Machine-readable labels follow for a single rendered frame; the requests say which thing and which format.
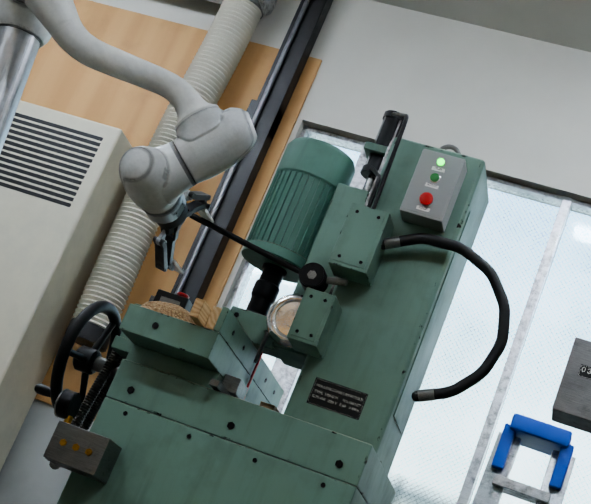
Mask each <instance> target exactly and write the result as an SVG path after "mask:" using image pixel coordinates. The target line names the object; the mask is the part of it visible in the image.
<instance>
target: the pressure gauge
mask: <svg viewBox="0 0 591 504"><path fill-rule="evenodd" d="M80 406H81V395H80V394H79V393H77V392H74V391H72V390H69V389H64V390H63V391H61V393H60V394H59V395H58V397H57V399H56V402H55V405H54V415H55V416H56V417H58V418H62V419H64V421H63V422H66V423H69V424H71V422H72V420H73V419H74V418H75V416H76V415H77V413H78V411H79V409H80Z"/></svg>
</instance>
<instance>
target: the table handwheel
mask: <svg viewBox="0 0 591 504"><path fill-rule="evenodd" d="M102 312H103V313H105V314H106V315H107V316H108V319H109V322H110V323H109V324H108V325H107V327H106V328H105V330H104V331H103V333H102V334H101V336H100V337H99V338H98V340H97V341H96V342H95V344H94V345H93V346H92V348H90V347H87V346H85V345H83V346H81V347H80V348H78V349H77V350H76V351H75V350H73V349H72V348H73V345H74V343H75V341H76V339H77V337H78V336H79V334H80V332H81V331H82V329H83V328H84V326H85V325H86V324H87V323H88V322H89V320H90V319H91V318H93V317H94V316H95V315H97V314H99V313H102ZM120 324H121V318H120V314H119V312H118V310H117V308H116V307H115V306H114V305H113V304H112V303H110V302H108V301H96V302H94V303H91V304H90V305H88V306H87V307H86V308H84V309H83V310H82V311H81V312H80V313H79V314H78V315H77V317H76V318H75V319H74V320H73V322H72V323H71V325H70V326H69V328H68V330H67V331H66V333H65V335H64V337H63V339H62V341H61V344H60V346H59V349H58V351H57V354H56V357H55V360H54V364H53V368H52V374H51V381H50V396H51V402H52V406H53V408H54V405H55V402H56V399H57V397H58V395H59V394H60V393H61V391H63V379H64V373H65V368H66V365H67V361H68V358H69V356H71V357H73V366H74V369H75V370H78V371H81V372H82V375H81V385H80V392H79V394H80V395H81V403H82V402H83V400H84V398H85V397H86V390H87V384H88V378H89V375H92V374H94V373H96V372H99V373H100V371H101V369H102V368H103V366H104V364H105V363H106V362H105V361H107V359H108V356H110V354H111V351H112V349H113V348H112V347H111V345H112V343H113V341H114V338H115V336H116V335H118V336H120V334H121V332H122V331H121V330H120V329H119V327H120ZM109 334H110V342H109V348H108V352H107V356H106V358H103V357H102V355H101V352H100V351H99V349H100V348H101V346H102V345H103V343H104V342H105V340H106V339H107V337H108V336H109ZM119 365H120V363H118V362H116V365H115V367H113V368H114V369H113V370H112V372H111V374H109V376H110V377H113V378H114V377H115V374H116V372H117V370H118V368H119Z"/></svg>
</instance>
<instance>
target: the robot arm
mask: <svg viewBox="0 0 591 504"><path fill-rule="evenodd" d="M51 37H52V38H53V39H54V40H55V42H56V43H57V44H58V45H59V46H60V47H61V48H62V49H63V50H64V51H65V52H66V53H67V54H68V55H69V56H71V57H72V58H73V59H75V60H76V61H78V62H80V63H81V64H83V65H85V66H87V67H89V68H91V69H94V70H96V71H99V72H101V73H104V74H106V75H109V76H111V77H114V78H117V79H119V80H122V81H125V82H127V83H130V84H132V85H135V86H138V87H140V88H143V89H145V90H148V91H151V92H153V93H156V94H158V95H160V96H162V97H164V98H165V99H166V100H168V101H169V102H170V103H171V104H172V106H173V107H174V109H175V111H176V113H177V118H178V119H177V124H176V126H175V131H176V137H177V138H176V139H175V140H173V141H171V142H169V143H167V144H164V145H161V146H158V147H149V146H136V147H133V148H131V149H129V150H127V151H126V152H125V153H124V155H123V156H122V158H121V160H120V163H119V175H120V179H121V181H122V184H123V187H124V189H125V191H126V193H127V194H128V196H129V197H130V199H131V200H132V201H133V202H134V203H135V204H136V205H137V206H138V207H140V208H141V209H142V210H143V211H144V212H145V213H146V214H147V216H148V217H149V218H150V219H151V220H152V221H154V222H156V223H157V224H158V225H159V226H160V228H161V233H160V235H159V236H158V237H157V236H154V237H153V242H154V244H155V267H156V268H158V269H160V270H162V271H164V272H166V271H167V269H169V270H171V271H173V270H174V271H176V272H178V273H180V274H183V272H184V271H183V270H182V269H181V267H180V266H179V264H178V263H177V262H176V260H174V259H173V256H174V249H175V242H176V240H177V239H178V235H179V230H180V228H181V226H182V224H183V223H184V222H185V220H186V219H187V217H190V216H192V214H193V213H195V212H198V213H199V215H200V216H201V217H202V218H204V219H206V220H208V221H210V222H212V223H214V220H213V218H212V217H211V215H210V214H209V210H210V206H211V205H210V204H208V203H207V200H210V198H211V195H209V194H206V193H204V192H202V191H190V190H189V189H190V188H192V187H193V186H195V185H196V184H198V183H200V182H202V181H205V180H208V179H211V178H213V177H215V176H217V175H219V174H220V173H222V172H224V171H225V170H227V169H229V168H230V167H232V166H233V165H235V164H236V163H237V162H239V161H240V160H241V159H243V158H244V157H245V156H246V155H247V154H248V153H249V152H250V151H251V150H252V149H253V147H254V145H255V142H256V140H257V134H256V131H255V128H254V126H253V123H252V120H251V118H250V115H249V113H248V112H247V111H244V110H243V109H240V108H228V109H225V110H222V109H220V108H219V107H218V105H216V104H210V103H208V102H206V101H205V100H204V99H203V98H202V97H201V96H200V95H199V94H198V92H197V91H196V90H195V89H194V88H193V87H192V86H191V85H190V84H189V83H188V82H186V81H185V80H184V79H182V78H181V77H179V76H178V75H176V74H174V73H172V72H170V71H168V70H166V69H164V68H162V67H160V66H157V65H155V64H153V63H150V62H148V61H146V60H143V59H141V58H139V57H136V56H134V55H132V54H129V53H127V52H125V51H123V50H120V49H118V48H116V47H113V46H111V45H109V44H106V43H104V42H102V41H101V40H99V39H97V38H96V37H94V36H93V35H91V34H90V33H89V32H88V31H87V30H86V29H85V27H84V26H83V24H82V23H81V20H80V18H79V16H78V13H77V10H76V7H75V4H74V1H73V0H0V154H1V151H2V148H3V145H4V143H5V140H6V137H7V134H8V132H9V129H10V126H11V123H12V121H13V118H14V115H15V112H16V110H17V107H18V104H19V101H20V99H21V96H22V93H23V90H24V88H25V85H26V82H27V79H28V77H29V74H30V71H31V69H32V66H33V63H34V60H35V58H36V55H37V52H38V49H39V48H41V47H43V46H44V45H46V44H47V43H48V42H49V40H50V39H51ZM193 199H194V200H195V201H192V200H193ZM189 200H191V201H192V202H190V203H187V201H189ZM173 233H174V235H173Z"/></svg>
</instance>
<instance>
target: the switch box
mask: <svg viewBox="0 0 591 504"><path fill-rule="evenodd" d="M439 158H443V159H444V160H445V165H444V166H442V167H440V166H438V165H437V164H436V161H437V160H438V159H439ZM432 166H435V167H439V168H442V169H445V172H444V173H443V172H439V171H435V170H432ZM432 173H438V174H439V175H440V181H439V182H437V183H432V182H431V181H430V179H429V177H430V175H431V174H432ZM466 173H467V167H466V160H465V159H462V158H458V157H454V156H451V155H447V154H443V153H439V152H436V151H432V150H428V149H423V151H422V154H421V156H420V159H419V161H418V164H417V166H416V169H415V172H414V174H413V177H412V179H411V182H410V184H409V187H408V189H407V192H406V194H405V197H404V200H403V202H402V205H401V207H400V213H401V217H402V220H403V221H406V222H409V223H413V224H416V225H420V226H423V227H426V228H430V229H433V230H437V231H440V232H444V231H445V229H446V226H447V223H448V221H449V218H450V216H451V213H452V210H453V208H454V205H455V202H456V200H457V197H458V194H459V192H460V189H461V186H462V184H463V181H464V179H465V176H466ZM426 182H427V183H431V184H434V185H438V186H439V187H438V189H435V188H431V187H428V186H425V184H426ZM425 192H429V193H431V194H432V196H433V202H432V203H431V204H430V205H423V204H421V203H420V200H419V198H420V195H421V194H422V193H425ZM417 205H419V206H422V207H426V208H429V209H430V211H429V212H426V211H422V210H419V209H416V207H417Z"/></svg>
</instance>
